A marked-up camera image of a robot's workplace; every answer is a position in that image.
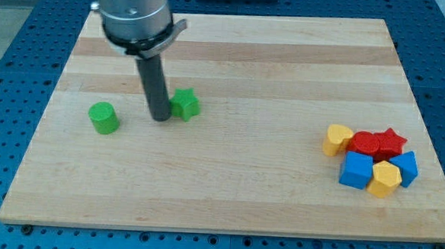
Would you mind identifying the red star block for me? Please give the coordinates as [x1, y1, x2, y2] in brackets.
[373, 128, 408, 162]

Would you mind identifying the yellow hexagon block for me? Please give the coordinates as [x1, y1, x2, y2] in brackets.
[367, 161, 402, 199]

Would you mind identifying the green cylinder block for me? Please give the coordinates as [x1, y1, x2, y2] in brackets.
[88, 101, 120, 135]

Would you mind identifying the wooden board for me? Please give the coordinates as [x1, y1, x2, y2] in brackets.
[0, 12, 445, 243]

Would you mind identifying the green star block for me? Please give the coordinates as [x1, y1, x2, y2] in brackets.
[169, 88, 200, 122]

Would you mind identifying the grey cylindrical pointer tool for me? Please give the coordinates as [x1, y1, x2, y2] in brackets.
[136, 56, 172, 121]

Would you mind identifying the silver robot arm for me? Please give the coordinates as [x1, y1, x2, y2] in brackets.
[96, 0, 187, 59]

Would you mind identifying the yellow heart block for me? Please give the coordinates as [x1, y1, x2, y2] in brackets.
[322, 124, 354, 157]

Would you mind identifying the blue cube block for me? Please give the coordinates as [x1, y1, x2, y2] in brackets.
[338, 151, 373, 190]

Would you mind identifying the red cylinder block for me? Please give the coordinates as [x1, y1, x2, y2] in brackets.
[346, 131, 380, 157]

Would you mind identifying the blue pentagon block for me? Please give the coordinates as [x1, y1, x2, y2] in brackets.
[389, 151, 419, 187]

